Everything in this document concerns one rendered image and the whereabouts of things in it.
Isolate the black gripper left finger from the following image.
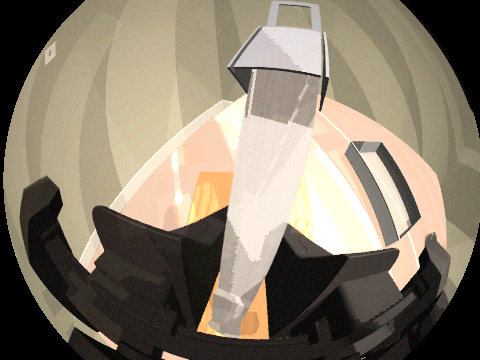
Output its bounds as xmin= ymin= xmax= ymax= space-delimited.
xmin=92 ymin=205 xmax=229 ymax=331

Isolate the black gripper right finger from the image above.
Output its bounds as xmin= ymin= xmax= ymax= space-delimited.
xmin=264 ymin=223 xmax=400 ymax=340

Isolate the grey saucepan with long thin handle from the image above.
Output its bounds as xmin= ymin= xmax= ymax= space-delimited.
xmin=425 ymin=232 xmax=437 ymax=245

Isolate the grey rectangular tin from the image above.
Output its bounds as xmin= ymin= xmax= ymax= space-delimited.
xmin=344 ymin=140 xmax=421 ymax=247

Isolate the wooden board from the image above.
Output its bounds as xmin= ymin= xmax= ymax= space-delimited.
xmin=188 ymin=171 xmax=313 ymax=340

